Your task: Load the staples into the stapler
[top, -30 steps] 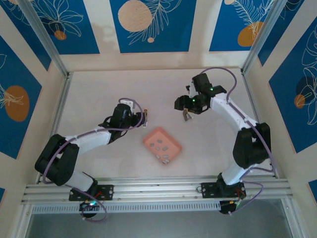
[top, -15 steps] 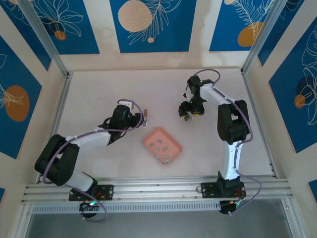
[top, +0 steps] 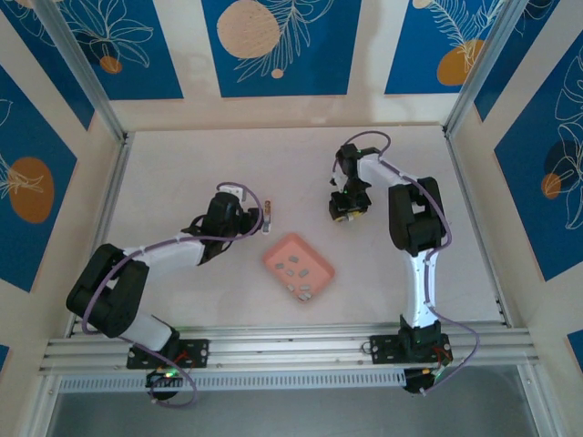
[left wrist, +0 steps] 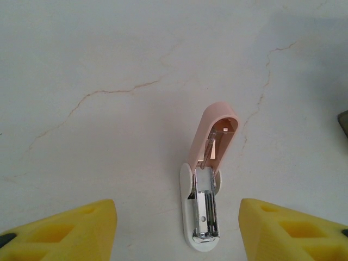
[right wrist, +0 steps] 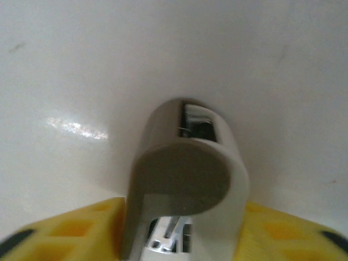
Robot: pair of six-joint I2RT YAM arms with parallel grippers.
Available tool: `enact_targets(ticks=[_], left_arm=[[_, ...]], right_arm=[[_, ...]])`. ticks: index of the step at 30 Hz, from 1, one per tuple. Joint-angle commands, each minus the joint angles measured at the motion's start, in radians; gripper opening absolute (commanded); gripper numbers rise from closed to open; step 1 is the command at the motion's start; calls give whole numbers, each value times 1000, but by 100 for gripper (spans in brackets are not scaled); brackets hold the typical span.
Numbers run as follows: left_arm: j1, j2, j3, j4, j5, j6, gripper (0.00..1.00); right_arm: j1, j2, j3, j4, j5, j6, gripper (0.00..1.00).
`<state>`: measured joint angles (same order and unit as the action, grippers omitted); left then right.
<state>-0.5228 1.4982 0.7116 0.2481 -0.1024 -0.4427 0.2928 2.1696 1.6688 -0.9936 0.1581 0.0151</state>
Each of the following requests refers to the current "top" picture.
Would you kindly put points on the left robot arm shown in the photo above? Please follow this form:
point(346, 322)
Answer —
point(173, 257)

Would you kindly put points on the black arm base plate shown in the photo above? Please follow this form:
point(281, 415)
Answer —
point(382, 348)
point(200, 352)

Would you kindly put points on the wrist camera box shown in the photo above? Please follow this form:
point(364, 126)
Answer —
point(235, 194)
point(334, 180)

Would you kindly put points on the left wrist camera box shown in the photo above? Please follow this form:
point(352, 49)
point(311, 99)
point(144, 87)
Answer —
point(235, 194)

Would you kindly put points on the controller board with LED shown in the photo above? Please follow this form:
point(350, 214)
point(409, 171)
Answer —
point(161, 380)
point(416, 382)

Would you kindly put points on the grey metal panel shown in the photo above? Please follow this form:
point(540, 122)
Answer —
point(296, 419)

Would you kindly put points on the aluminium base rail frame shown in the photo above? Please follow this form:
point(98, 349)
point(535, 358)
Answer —
point(296, 346)

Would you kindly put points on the olive and cream stapler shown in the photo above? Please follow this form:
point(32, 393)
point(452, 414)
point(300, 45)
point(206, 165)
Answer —
point(350, 218)

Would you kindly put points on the blue floral wall panel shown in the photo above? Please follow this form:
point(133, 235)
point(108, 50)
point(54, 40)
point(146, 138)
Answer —
point(3, 357)
point(319, 68)
point(150, 54)
point(45, 145)
point(45, 68)
point(576, 346)
point(524, 59)
point(524, 205)
point(410, 45)

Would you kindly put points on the aluminium frame post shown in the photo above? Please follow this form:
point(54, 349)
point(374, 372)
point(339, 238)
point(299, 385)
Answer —
point(484, 68)
point(85, 68)

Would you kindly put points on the pink plastic tray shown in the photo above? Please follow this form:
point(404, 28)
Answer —
point(319, 271)

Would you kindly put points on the pink and white stapler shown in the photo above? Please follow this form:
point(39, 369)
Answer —
point(267, 209)

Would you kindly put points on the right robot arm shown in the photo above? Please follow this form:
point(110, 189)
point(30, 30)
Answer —
point(421, 282)

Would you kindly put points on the aluminium side rail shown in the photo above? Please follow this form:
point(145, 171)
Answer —
point(108, 205)
point(465, 182)

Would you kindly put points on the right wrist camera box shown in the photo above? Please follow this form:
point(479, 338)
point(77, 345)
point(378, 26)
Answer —
point(334, 180)

